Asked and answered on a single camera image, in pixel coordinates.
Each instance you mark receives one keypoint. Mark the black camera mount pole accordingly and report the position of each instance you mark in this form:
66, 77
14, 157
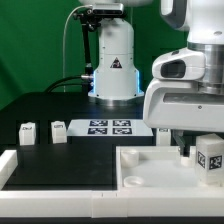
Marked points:
87, 43

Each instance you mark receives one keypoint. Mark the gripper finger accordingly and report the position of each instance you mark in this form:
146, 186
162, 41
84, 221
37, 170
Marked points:
178, 137

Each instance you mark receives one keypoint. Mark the white square tabletop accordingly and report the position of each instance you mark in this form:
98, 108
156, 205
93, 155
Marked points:
159, 168

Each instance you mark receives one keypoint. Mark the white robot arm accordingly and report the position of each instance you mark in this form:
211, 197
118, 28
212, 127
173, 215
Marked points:
115, 79

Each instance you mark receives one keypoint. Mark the black camera on mount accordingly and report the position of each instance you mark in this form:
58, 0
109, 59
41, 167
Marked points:
108, 9

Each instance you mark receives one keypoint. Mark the white sheet with tags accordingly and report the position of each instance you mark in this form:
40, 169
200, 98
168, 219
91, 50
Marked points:
108, 127

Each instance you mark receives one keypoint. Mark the white U-shaped fence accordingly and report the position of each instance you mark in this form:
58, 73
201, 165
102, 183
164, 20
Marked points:
102, 204

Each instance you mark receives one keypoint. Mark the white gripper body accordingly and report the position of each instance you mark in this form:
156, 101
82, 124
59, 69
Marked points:
186, 93

